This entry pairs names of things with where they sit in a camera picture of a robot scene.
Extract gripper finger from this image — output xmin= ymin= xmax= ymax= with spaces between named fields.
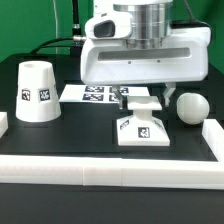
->
xmin=163 ymin=82 xmax=176 ymax=107
xmin=112 ymin=86 xmax=124 ymax=109

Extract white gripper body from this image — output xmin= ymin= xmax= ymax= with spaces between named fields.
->
xmin=80 ymin=13 xmax=211 ymax=86

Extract white lamp bulb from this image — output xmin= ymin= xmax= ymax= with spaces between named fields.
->
xmin=176 ymin=93 xmax=210 ymax=125

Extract white lamp base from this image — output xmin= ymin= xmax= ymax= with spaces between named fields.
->
xmin=117 ymin=96 xmax=170 ymax=146

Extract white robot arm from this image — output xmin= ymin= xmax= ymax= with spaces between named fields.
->
xmin=80 ymin=0 xmax=212 ymax=108

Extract white lamp shade cone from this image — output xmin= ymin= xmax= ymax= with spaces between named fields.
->
xmin=16 ymin=61 xmax=61 ymax=122

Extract white marker sheet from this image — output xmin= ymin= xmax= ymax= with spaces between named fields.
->
xmin=60 ymin=84 xmax=149 ymax=104

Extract white left fence block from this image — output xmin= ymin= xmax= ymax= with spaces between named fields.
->
xmin=0 ymin=112 xmax=8 ymax=138

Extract black cable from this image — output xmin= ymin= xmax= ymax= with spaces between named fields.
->
xmin=30 ymin=0 xmax=88 ymax=56

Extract white right fence wall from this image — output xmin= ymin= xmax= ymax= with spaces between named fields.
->
xmin=202 ymin=119 xmax=224 ymax=163

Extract white fence wall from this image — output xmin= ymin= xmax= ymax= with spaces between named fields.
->
xmin=202 ymin=119 xmax=224 ymax=163
xmin=0 ymin=155 xmax=224 ymax=190

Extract white thin cable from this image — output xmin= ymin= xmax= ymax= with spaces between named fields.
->
xmin=51 ymin=0 xmax=60 ymax=56

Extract white front fence wall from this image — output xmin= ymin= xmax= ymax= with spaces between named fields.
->
xmin=0 ymin=155 xmax=224 ymax=190

